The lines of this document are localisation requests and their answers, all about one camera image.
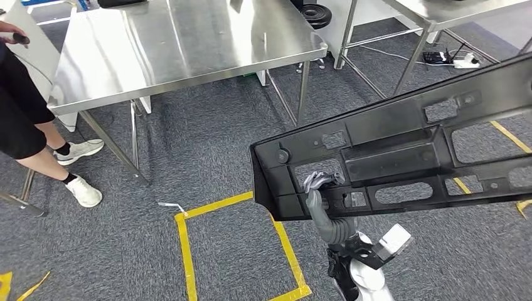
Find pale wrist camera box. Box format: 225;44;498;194
371;223;413;263

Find stainless steel workbench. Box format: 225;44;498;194
46;0;329;186

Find white tape scrap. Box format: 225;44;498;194
157;201;189;218

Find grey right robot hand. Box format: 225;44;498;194
303;171;346;232

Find person's hand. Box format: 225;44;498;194
0;21;28;44

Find black round base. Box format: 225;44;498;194
300;3;333;30

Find black power adapter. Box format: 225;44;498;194
423;49;449;65

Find white cabinet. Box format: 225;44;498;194
0;0;80;133

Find yellow floor tape square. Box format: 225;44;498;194
174;191;313;301
452;120;532;219

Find white power strip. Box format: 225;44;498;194
452;53;481;70

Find yellow floor tape strip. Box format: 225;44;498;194
0;270;51;301

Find stainless steel table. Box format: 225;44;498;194
334;0;532;98

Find long black plastic part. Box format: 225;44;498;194
249;51;532;222

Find person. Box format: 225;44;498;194
0;21;105;209

